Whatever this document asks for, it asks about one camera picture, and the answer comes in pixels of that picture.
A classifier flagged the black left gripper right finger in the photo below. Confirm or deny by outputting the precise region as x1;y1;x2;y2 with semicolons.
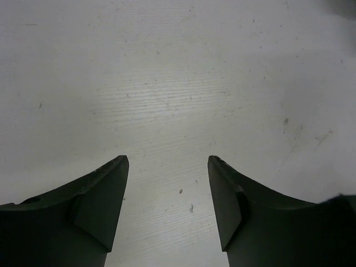
207;156;355;266

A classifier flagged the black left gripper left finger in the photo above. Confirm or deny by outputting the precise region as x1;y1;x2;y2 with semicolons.
1;155;128;266

